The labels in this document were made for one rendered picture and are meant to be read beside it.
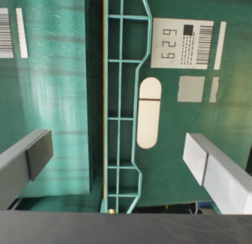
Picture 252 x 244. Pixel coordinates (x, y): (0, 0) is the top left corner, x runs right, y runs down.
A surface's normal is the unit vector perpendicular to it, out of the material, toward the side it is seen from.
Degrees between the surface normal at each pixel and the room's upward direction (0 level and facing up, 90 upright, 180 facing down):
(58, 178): 96
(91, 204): 91
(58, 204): 90
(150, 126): 90
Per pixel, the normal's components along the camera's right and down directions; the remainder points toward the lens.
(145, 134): 0.01, 0.30
